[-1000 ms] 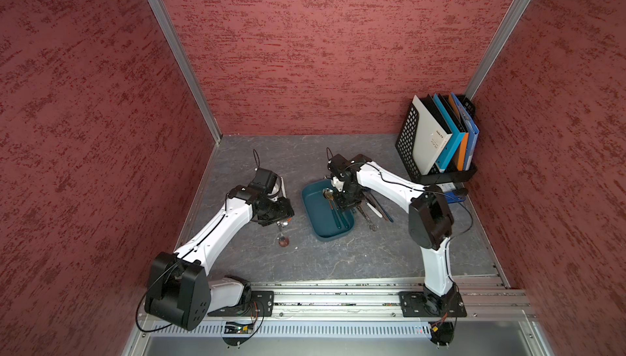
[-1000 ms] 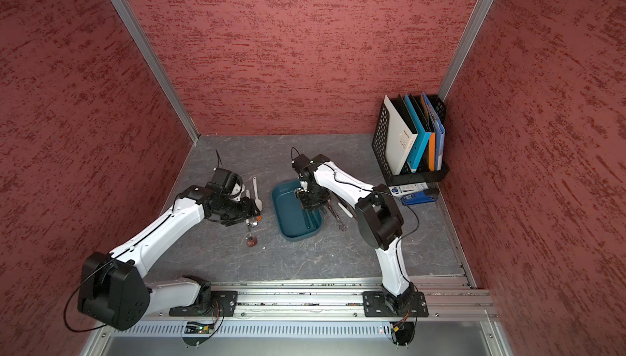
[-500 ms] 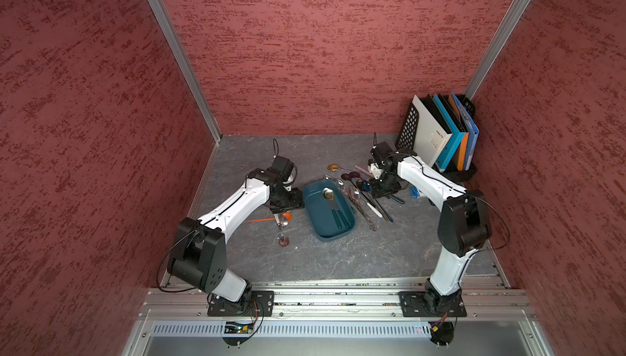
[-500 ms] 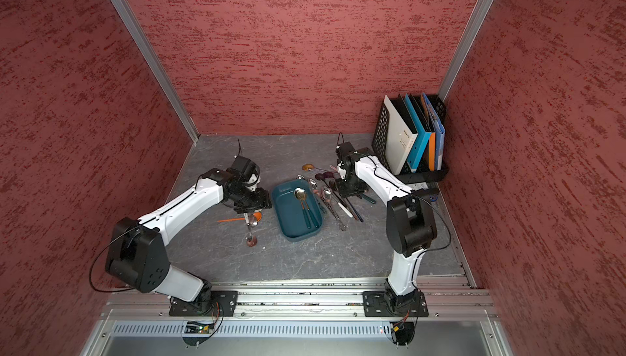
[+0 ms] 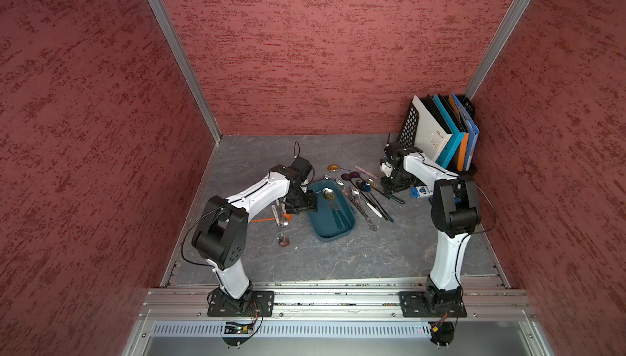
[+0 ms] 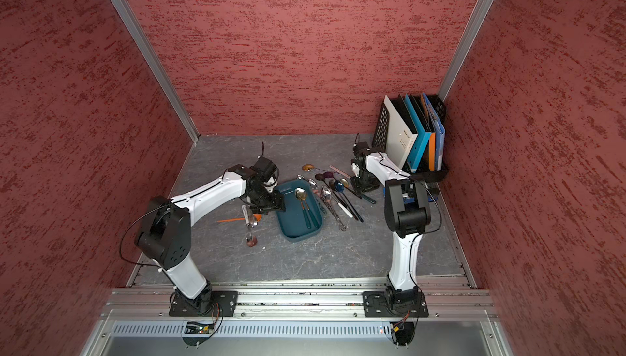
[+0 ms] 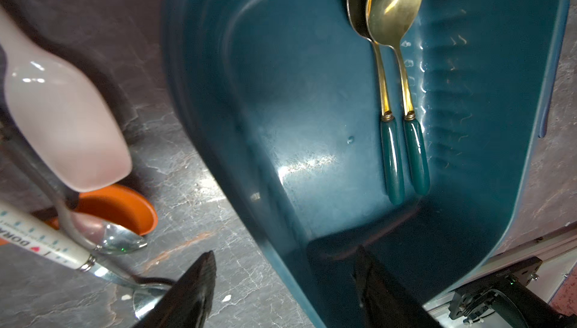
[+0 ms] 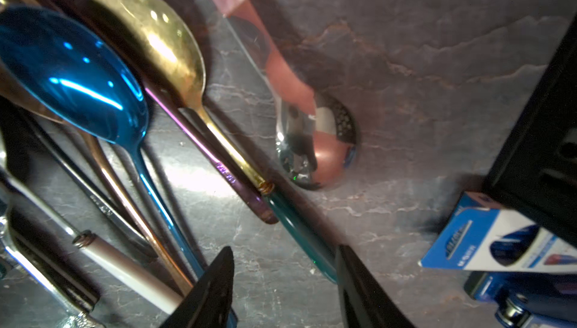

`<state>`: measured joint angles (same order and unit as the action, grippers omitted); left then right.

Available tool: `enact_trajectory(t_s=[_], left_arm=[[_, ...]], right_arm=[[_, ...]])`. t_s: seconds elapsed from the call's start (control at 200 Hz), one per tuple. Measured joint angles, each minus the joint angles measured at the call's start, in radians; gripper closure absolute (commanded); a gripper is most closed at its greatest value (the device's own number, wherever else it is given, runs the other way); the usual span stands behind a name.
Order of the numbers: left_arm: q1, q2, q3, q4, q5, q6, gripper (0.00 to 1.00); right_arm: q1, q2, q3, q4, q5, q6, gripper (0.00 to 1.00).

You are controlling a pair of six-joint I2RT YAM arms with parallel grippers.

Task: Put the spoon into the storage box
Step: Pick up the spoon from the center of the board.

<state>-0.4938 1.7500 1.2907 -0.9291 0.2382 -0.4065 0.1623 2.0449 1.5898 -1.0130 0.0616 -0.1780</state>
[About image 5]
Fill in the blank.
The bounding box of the right corner aluminium post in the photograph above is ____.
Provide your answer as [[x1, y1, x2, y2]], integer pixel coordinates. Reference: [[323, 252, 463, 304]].
[[465, 0, 531, 99]]

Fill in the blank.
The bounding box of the black mesh file rack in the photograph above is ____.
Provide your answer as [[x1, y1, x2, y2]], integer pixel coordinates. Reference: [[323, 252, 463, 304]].
[[397, 93, 479, 176]]

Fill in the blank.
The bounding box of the teal folder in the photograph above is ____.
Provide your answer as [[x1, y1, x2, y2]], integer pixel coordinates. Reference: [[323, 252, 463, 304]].
[[433, 95, 461, 170]]

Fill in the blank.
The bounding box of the white handled spoon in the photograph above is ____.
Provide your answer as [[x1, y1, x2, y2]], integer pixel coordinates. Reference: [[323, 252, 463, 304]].
[[360, 191, 385, 218]]

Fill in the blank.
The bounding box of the teal plastic storage box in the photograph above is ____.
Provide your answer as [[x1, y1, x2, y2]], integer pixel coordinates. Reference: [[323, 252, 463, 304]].
[[308, 180, 356, 242]]

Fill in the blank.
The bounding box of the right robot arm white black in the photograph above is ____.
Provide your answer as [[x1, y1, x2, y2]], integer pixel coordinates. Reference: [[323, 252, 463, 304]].
[[380, 142, 482, 310]]

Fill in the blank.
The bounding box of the orange folder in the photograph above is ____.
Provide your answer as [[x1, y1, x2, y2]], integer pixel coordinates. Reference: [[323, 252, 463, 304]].
[[448, 93, 469, 172]]

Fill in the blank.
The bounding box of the gold spoon teal handle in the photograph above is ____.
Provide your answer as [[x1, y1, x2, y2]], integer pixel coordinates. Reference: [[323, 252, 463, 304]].
[[322, 188, 343, 230]]

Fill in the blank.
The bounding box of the orange handled spoon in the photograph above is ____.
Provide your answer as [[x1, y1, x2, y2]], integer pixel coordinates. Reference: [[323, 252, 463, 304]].
[[252, 214, 293, 222]]

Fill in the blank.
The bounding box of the corner aluminium post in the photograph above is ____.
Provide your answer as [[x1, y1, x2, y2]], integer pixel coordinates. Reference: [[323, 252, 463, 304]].
[[147, 0, 223, 145], [465, 0, 531, 99]]

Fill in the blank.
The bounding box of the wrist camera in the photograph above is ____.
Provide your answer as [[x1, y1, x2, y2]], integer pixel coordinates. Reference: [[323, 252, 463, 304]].
[[290, 156, 315, 185], [380, 159, 393, 177]]

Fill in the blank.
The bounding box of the blue folder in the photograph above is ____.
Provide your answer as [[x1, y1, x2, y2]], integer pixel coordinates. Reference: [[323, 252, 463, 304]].
[[451, 93, 479, 171]]

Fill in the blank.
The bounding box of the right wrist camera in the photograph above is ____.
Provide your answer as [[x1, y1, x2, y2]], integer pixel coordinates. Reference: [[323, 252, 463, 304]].
[[380, 159, 393, 177]]

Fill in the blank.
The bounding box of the perforated cable tray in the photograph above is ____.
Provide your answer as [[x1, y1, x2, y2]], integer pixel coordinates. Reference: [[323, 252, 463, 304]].
[[151, 320, 431, 340]]

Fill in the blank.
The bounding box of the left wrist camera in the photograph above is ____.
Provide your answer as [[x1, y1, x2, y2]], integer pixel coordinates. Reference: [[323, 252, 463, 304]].
[[290, 156, 315, 185]]

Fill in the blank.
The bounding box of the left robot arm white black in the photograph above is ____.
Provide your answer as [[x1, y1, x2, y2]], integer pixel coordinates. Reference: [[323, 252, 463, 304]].
[[191, 157, 317, 302]]

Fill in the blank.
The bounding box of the left corner aluminium post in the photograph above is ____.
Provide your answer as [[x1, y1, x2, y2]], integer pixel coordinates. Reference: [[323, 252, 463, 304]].
[[147, 0, 223, 145]]

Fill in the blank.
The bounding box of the ornate silver spoon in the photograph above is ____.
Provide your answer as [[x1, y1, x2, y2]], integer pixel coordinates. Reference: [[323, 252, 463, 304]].
[[349, 186, 378, 232]]

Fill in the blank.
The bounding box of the gold spoon at back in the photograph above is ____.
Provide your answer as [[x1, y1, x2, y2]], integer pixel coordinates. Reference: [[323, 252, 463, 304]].
[[327, 164, 352, 173]]

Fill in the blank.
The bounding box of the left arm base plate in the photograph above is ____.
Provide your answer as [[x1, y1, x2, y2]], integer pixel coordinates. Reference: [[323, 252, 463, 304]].
[[207, 289, 275, 318]]

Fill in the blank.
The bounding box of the aluminium front rail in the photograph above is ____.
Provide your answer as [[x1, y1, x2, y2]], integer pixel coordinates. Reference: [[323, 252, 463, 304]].
[[139, 284, 537, 322]]

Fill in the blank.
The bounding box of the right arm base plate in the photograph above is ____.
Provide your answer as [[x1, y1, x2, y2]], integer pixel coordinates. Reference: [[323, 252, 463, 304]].
[[399, 292, 468, 319]]

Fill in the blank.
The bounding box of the copper bowl spoon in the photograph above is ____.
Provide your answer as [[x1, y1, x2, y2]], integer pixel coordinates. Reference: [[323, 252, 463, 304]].
[[276, 228, 290, 248]]

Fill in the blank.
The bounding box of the white folder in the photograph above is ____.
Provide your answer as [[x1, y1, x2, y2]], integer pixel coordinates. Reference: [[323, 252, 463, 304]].
[[412, 96, 450, 161]]

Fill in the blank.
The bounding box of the purple iridescent spoon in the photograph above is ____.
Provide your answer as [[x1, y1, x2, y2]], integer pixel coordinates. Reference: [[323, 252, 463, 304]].
[[342, 172, 372, 193]]

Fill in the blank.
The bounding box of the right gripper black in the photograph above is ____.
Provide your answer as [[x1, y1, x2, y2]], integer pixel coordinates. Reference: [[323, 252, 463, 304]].
[[380, 168, 412, 196]]

